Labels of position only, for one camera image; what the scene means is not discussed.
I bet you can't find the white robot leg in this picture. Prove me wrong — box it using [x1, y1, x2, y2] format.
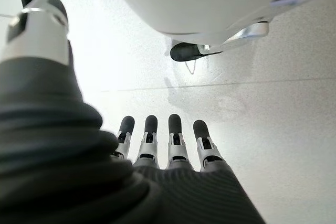
[102, 0, 300, 51]

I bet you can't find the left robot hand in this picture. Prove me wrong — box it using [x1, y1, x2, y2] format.
[0, 0, 266, 224]

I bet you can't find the black robot foot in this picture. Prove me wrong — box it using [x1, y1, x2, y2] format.
[170, 42, 224, 63]

